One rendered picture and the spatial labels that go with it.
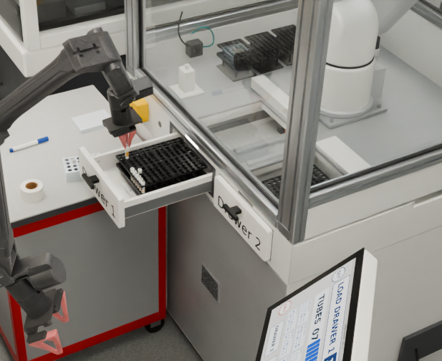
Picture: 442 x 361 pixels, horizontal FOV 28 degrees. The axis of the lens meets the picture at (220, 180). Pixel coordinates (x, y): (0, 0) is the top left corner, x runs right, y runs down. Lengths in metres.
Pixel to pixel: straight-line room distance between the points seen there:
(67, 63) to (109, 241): 1.04
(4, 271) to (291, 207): 0.80
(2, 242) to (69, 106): 1.45
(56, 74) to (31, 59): 1.24
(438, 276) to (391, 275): 0.23
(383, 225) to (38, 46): 1.44
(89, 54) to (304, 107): 0.52
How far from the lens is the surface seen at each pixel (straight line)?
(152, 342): 3.40
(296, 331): 2.00
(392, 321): 2.94
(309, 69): 2.09
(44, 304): 1.99
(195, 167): 2.71
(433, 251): 2.83
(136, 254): 3.08
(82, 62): 2.05
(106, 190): 2.61
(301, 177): 2.25
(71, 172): 2.87
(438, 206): 2.70
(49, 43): 3.33
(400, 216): 2.61
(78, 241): 2.93
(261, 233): 2.47
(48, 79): 2.11
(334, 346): 1.84
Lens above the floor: 2.50
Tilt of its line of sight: 37 degrees down
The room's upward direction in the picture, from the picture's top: 3 degrees clockwise
